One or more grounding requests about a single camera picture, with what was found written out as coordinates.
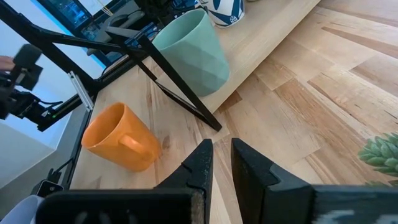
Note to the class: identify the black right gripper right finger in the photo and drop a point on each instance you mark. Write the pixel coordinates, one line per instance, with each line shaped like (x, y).
(258, 180)

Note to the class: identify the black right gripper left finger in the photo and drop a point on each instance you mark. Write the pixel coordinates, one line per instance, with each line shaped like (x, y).
(196, 168)

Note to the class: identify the orange mug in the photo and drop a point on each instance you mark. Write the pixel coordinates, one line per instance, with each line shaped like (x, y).
(121, 137)

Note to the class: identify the green faceted mug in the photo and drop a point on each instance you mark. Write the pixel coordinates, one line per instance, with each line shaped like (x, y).
(192, 53)

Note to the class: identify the white mug blue leaf pattern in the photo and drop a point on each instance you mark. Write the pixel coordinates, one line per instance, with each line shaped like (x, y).
(225, 12)

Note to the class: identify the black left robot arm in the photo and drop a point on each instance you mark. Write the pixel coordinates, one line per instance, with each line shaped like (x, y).
(161, 9)

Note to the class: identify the green succulent in patterned pot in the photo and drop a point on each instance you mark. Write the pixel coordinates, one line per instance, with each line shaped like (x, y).
(381, 152)

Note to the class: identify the grey desk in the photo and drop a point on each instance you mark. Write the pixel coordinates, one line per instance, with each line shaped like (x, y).
(102, 37)

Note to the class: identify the black computer mouse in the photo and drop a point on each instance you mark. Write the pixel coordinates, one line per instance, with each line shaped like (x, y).
(119, 20)

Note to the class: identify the black computer monitor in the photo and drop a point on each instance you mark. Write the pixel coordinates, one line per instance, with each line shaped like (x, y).
(71, 12)

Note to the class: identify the person's hand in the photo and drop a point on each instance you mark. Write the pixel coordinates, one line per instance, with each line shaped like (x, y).
(4, 63)

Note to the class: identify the silver metal bracket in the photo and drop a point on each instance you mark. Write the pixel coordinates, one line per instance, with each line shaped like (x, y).
(81, 90)

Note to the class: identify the black table-level camera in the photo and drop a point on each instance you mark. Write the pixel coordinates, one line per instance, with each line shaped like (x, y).
(48, 188)

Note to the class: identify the black aluminium table frame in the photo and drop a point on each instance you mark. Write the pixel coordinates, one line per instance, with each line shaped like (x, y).
(66, 67)

